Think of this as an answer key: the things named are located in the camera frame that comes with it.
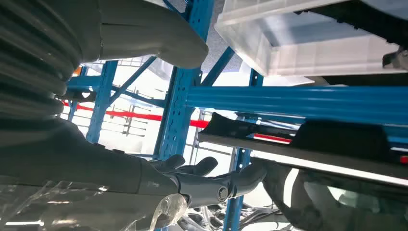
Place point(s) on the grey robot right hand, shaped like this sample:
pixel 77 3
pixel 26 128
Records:
pixel 95 169

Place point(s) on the blue metal shelf rack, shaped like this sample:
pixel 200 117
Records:
pixel 287 102
pixel 98 102

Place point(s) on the black curved strip part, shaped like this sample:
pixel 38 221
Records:
pixel 376 27

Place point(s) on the red barrier tape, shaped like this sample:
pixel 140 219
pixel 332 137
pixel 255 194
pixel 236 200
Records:
pixel 137 115

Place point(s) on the white translucent plastic bin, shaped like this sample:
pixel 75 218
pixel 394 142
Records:
pixel 302 54

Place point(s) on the white car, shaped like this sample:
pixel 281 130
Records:
pixel 357 207

